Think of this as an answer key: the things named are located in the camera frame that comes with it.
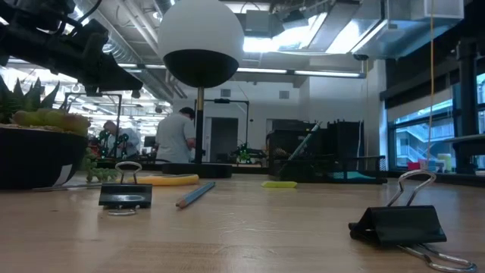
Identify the green plant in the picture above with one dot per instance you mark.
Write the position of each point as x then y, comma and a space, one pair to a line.
248, 153

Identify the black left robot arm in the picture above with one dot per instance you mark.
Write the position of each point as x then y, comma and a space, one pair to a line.
30, 9

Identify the person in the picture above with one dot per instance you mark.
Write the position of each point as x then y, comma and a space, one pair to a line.
174, 136
127, 140

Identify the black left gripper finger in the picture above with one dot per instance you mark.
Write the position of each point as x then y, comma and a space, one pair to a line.
117, 77

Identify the potted succulent plant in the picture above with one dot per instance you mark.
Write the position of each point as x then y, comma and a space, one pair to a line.
38, 155

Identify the black mesh desk organizer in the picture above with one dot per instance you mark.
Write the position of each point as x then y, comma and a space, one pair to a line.
303, 170

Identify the black binder clip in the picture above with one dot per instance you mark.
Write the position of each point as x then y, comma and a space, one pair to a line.
398, 223
125, 195

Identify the white globe table lamp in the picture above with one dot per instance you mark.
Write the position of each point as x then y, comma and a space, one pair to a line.
201, 34

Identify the yellow-green eraser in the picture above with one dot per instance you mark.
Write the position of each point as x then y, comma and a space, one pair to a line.
279, 184

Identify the black tall cabinet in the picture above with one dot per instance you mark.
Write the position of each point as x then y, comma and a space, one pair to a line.
345, 138

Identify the blue pencil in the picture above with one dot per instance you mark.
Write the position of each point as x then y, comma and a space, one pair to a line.
197, 193

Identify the black tubular stand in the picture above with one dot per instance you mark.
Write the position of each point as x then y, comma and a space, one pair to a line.
247, 121

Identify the blue sticky note pad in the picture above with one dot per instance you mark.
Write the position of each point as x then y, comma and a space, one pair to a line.
350, 175

